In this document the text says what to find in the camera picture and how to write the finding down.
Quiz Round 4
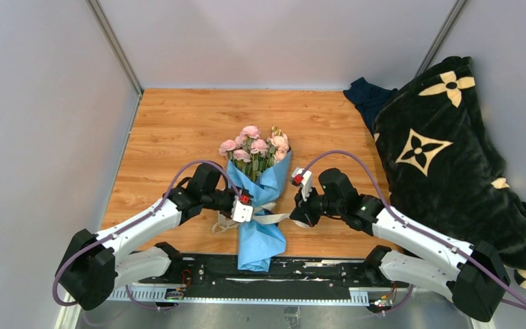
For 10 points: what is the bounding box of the black patterned plush blanket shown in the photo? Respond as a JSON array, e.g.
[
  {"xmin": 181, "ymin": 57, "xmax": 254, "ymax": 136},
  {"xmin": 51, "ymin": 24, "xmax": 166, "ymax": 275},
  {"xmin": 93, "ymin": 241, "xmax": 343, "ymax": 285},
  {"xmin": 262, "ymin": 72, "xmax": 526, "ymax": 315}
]
[{"xmin": 372, "ymin": 56, "xmax": 526, "ymax": 289}]

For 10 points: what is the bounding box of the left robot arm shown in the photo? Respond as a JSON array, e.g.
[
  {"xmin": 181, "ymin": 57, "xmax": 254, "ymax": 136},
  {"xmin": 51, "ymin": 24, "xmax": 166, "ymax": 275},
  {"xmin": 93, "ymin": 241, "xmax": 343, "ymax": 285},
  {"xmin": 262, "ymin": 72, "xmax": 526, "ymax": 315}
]
[{"xmin": 51, "ymin": 160, "xmax": 253, "ymax": 310}]

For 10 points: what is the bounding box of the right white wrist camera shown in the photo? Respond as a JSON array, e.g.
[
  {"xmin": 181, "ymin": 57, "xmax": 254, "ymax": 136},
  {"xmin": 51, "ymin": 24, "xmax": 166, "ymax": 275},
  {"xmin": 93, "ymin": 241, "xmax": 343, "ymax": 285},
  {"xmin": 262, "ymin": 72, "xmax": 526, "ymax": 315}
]
[{"xmin": 291, "ymin": 167, "xmax": 313, "ymax": 202}]

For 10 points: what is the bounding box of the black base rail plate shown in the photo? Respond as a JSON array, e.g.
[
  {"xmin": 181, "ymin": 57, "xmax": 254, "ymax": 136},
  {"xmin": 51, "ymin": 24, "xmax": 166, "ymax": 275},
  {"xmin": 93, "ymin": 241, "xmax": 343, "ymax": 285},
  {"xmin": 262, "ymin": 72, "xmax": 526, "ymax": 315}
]
[{"xmin": 138, "ymin": 253, "xmax": 410, "ymax": 301}]

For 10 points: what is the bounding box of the vertical frame post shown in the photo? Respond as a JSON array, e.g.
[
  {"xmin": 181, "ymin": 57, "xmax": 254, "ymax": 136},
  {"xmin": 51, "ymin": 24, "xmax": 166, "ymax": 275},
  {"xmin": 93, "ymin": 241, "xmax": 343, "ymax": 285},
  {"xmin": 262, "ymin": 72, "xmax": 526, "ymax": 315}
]
[
  {"xmin": 415, "ymin": 0, "xmax": 469, "ymax": 77},
  {"xmin": 85, "ymin": 0, "xmax": 144, "ymax": 99}
]

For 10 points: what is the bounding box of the dark navy cloth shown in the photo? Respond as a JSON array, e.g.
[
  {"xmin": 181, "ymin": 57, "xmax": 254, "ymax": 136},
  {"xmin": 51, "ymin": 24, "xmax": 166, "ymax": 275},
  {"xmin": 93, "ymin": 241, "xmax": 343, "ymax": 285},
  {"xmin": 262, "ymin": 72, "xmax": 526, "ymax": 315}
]
[{"xmin": 343, "ymin": 77, "xmax": 398, "ymax": 136}]

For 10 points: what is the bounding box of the pink fake flower stem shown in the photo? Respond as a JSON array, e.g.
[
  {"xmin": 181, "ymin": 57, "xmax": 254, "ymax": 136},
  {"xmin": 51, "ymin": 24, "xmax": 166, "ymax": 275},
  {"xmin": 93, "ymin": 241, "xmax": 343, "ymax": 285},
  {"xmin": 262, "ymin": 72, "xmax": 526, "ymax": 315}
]
[{"xmin": 218, "ymin": 139, "xmax": 240, "ymax": 159}]

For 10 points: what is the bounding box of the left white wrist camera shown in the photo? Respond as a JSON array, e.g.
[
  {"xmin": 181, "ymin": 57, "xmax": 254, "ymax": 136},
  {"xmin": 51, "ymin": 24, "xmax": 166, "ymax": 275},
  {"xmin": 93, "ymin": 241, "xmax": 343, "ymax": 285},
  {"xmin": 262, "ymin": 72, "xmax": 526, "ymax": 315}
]
[{"xmin": 230, "ymin": 195, "xmax": 254, "ymax": 223}]

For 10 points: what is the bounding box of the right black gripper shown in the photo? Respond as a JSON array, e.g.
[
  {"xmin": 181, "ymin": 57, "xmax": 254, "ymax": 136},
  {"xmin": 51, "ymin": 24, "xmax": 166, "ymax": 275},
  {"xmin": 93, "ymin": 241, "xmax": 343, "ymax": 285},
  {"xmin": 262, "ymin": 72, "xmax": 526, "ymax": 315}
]
[{"xmin": 290, "ymin": 183, "xmax": 345, "ymax": 227}]

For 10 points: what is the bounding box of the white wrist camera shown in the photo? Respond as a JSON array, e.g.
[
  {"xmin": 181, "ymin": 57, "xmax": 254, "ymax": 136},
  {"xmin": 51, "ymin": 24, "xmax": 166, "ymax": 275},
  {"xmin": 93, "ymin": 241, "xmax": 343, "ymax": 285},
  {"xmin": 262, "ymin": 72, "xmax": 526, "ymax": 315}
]
[
  {"xmin": 230, "ymin": 195, "xmax": 254, "ymax": 223},
  {"xmin": 291, "ymin": 167, "xmax": 313, "ymax": 202}
]

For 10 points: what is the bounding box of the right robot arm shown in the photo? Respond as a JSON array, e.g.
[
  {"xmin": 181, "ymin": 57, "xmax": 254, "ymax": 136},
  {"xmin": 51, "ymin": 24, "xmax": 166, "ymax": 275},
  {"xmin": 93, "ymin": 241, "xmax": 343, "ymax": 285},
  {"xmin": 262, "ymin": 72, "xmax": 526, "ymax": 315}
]
[{"xmin": 290, "ymin": 168, "xmax": 510, "ymax": 322}]

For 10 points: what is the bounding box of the left vertical frame post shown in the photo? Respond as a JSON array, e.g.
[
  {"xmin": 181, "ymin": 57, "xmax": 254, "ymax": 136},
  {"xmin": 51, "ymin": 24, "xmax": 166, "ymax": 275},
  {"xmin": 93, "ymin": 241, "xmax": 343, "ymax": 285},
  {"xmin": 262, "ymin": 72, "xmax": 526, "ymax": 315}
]
[{"xmin": 85, "ymin": 0, "xmax": 144, "ymax": 99}]

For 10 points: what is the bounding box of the right vertical frame post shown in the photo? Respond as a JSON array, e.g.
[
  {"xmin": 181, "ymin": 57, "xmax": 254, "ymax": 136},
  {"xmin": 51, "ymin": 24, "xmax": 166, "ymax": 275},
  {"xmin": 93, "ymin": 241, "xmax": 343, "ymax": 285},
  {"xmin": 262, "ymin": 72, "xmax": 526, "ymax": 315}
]
[{"xmin": 415, "ymin": 0, "xmax": 469, "ymax": 77}]

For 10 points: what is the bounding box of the blue wrapping paper sheet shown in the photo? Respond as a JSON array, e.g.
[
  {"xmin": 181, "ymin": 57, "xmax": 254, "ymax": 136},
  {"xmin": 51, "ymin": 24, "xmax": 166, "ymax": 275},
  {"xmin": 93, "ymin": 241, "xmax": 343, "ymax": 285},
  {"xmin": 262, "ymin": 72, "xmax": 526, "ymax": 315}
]
[{"xmin": 227, "ymin": 151, "xmax": 292, "ymax": 272}]

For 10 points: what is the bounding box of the aluminium frame rail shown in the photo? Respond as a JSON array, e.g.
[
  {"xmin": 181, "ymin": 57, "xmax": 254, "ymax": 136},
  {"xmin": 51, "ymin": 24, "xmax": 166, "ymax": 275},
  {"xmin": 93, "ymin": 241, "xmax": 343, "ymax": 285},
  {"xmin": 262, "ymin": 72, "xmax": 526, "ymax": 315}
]
[{"xmin": 54, "ymin": 255, "xmax": 497, "ymax": 329}]

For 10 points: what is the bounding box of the cream ribbon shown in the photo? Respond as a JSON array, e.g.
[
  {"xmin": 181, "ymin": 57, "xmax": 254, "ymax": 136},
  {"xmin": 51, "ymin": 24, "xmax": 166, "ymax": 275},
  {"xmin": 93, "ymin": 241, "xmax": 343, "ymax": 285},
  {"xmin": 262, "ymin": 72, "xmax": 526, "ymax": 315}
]
[{"xmin": 211, "ymin": 202, "xmax": 290, "ymax": 234}]

